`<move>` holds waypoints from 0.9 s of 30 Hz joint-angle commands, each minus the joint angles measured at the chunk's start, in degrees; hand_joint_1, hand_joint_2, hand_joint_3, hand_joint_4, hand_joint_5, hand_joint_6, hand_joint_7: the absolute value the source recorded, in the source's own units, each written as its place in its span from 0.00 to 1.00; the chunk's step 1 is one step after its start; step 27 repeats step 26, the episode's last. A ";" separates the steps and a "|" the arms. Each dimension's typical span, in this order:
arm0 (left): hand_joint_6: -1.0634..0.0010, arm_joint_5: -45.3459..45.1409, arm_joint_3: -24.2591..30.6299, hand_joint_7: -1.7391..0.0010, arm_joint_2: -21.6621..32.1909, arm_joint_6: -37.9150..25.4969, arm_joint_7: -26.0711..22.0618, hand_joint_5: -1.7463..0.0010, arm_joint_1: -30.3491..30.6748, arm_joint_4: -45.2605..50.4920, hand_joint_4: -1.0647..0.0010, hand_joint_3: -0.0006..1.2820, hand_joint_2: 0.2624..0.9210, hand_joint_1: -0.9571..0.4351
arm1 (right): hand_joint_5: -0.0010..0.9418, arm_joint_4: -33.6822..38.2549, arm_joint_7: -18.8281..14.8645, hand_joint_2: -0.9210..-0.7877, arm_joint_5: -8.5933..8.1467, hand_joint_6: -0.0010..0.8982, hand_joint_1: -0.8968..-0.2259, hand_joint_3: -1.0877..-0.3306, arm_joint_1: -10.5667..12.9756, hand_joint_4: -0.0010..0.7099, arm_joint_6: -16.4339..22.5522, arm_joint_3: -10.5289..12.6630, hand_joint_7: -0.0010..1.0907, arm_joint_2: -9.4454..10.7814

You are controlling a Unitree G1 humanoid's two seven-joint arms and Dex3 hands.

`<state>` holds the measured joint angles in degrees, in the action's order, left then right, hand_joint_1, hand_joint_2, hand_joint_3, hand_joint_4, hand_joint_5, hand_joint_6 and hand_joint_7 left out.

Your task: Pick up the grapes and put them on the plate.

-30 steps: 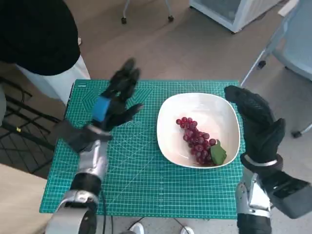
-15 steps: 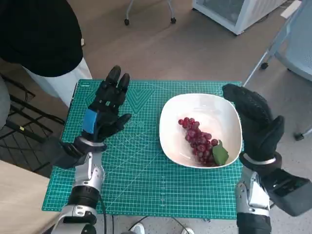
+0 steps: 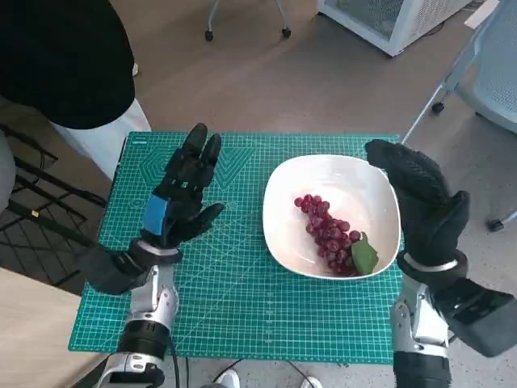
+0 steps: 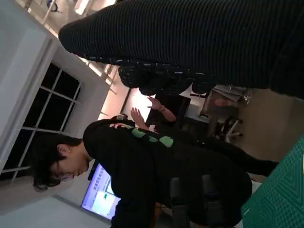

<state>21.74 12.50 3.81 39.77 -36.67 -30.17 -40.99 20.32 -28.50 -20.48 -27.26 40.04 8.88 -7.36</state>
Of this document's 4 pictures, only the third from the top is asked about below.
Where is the red toy grape bunch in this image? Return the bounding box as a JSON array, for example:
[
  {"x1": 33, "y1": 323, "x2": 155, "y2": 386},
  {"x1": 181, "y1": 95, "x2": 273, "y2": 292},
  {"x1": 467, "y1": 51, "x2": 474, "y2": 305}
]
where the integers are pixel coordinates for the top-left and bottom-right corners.
[{"x1": 293, "y1": 193, "x2": 380, "y2": 276}]

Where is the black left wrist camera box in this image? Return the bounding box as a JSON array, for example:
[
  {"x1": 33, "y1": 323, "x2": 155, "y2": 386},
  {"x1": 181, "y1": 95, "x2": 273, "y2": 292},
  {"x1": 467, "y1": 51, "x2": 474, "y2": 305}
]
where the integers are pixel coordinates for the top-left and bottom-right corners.
[{"x1": 76, "y1": 244, "x2": 153, "y2": 296}]

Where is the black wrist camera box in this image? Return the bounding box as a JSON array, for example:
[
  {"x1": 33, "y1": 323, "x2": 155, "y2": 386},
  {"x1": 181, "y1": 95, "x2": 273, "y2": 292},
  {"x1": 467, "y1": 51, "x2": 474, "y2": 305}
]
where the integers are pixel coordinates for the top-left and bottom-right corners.
[
  {"x1": 76, "y1": 244, "x2": 153, "y2": 296},
  {"x1": 434, "y1": 276, "x2": 517, "y2": 359}
]

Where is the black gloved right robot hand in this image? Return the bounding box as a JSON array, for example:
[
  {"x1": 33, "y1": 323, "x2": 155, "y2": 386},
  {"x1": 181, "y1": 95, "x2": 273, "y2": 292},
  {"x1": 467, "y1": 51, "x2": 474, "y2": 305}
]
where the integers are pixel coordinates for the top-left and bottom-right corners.
[{"x1": 365, "y1": 139, "x2": 472, "y2": 268}]

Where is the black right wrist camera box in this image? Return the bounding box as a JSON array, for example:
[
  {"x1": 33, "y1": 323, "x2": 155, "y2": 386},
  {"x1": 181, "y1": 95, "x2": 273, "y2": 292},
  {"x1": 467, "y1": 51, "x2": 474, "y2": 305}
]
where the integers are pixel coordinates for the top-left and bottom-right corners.
[{"x1": 434, "y1": 276, "x2": 517, "y2": 359}]

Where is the grey mesh chair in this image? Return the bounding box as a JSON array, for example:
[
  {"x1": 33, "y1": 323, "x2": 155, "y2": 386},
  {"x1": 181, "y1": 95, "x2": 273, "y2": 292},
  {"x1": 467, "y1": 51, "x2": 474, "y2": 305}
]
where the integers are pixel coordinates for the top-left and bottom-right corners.
[{"x1": 399, "y1": 0, "x2": 517, "y2": 232}]

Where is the thin black floor cable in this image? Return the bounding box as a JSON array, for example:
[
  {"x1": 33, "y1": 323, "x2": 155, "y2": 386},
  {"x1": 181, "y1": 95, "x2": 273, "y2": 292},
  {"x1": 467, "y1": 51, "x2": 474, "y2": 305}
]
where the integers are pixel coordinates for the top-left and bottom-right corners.
[{"x1": 282, "y1": 358, "x2": 310, "y2": 383}]

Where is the black wire rack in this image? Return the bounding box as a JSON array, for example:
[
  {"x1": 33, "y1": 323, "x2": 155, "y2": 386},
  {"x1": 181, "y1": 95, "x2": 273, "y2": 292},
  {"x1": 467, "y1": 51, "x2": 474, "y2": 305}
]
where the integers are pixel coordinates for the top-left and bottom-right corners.
[{"x1": 0, "y1": 120, "x2": 108, "y2": 284}]

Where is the white cabinet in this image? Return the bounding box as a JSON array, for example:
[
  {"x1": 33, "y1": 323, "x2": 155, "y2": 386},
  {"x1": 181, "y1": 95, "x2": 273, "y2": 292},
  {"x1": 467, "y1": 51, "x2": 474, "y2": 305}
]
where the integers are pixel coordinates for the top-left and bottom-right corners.
[{"x1": 317, "y1": 0, "x2": 473, "y2": 58}]

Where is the wooden desk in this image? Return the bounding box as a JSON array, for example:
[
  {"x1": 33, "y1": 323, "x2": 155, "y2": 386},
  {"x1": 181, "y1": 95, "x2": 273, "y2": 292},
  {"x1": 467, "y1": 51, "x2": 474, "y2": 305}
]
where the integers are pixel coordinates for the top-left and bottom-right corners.
[{"x1": 0, "y1": 267, "x2": 82, "y2": 388}]

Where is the beige cardboard piece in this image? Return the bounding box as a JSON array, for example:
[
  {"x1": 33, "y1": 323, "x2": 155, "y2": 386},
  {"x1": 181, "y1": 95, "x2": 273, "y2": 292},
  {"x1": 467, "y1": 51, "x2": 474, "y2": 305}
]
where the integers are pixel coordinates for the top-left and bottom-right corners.
[{"x1": 464, "y1": 0, "x2": 501, "y2": 29}]

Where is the green cutting mat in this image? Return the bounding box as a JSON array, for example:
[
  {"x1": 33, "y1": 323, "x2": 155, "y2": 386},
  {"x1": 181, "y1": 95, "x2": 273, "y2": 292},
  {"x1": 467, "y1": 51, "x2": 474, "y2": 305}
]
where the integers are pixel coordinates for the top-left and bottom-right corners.
[{"x1": 66, "y1": 131, "x2": 405, "y2": 359}]

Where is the rolling chair base with casters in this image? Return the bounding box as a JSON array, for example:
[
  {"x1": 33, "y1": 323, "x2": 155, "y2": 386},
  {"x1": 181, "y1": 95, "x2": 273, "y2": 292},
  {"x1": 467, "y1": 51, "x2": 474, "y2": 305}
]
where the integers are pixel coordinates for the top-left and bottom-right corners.
[{"x1": 204, "y1": 0, "x2": 292, "y2": 41}]

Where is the white square plate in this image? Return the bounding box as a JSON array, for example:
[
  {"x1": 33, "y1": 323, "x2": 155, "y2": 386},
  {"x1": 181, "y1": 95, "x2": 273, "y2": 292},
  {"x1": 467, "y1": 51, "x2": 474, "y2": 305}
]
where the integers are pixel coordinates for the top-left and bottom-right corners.
[{"x1": 261, "y1": 155, "x2": 402, "y2": 280}]

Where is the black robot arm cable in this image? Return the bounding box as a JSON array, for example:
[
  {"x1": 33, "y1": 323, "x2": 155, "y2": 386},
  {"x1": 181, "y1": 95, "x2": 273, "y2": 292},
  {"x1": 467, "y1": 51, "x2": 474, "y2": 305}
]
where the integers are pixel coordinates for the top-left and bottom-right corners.
[{"x1": 168, "y1": 337, "x2": 181, "y2": 388}]

